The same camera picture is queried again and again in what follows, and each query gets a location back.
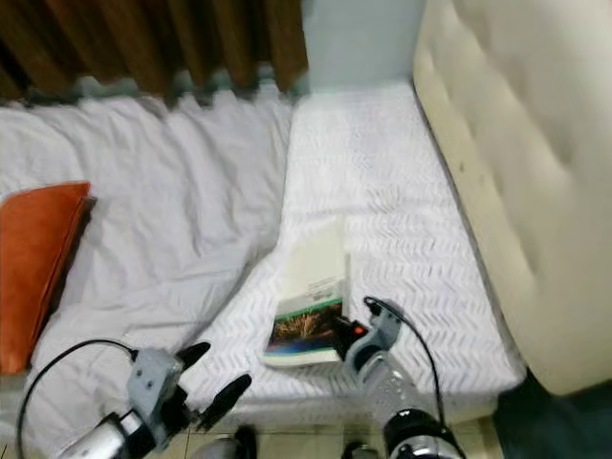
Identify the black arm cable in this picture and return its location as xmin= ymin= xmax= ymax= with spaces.
xmin=16 ymin=338 xmax=140 ymax=459
xmin=363 ymin=296 xmax=446 ymax=426

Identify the orange pillow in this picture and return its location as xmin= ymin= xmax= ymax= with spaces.
xmin=0 ymin=182 xmax=95 ymax=377

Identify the cream tufted headboard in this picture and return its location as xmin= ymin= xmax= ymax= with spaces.
xmin=411 ymin=0 xmax=612 ymax=396

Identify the book with fireworks cover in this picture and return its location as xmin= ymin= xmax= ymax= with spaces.
xmin=263 ymin=216 xmax=348 ymax=369

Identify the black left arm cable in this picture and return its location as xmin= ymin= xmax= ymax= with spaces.
xmin=16 ymin=338 xmax=140 ymax=459

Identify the grey robot left leg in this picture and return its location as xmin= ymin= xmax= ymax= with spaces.
xmin=196 ymin=426 xmax=259 ymax=459

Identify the brown wooden slat panel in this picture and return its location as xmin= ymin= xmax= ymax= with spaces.
xmin=0 ymin=0 xmax=309 ymax=101

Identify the white wrinkled duvet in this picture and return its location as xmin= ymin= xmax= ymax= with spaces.
xmin=0 ymin=88 xmax=295 ymax=459

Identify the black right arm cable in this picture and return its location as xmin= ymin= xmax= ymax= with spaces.
xmin=363 ymin=296 xmax=446 ymax=426

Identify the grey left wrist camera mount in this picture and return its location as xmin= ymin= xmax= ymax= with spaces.
xmin=127 ymin=347 xmax=185 ymax=431

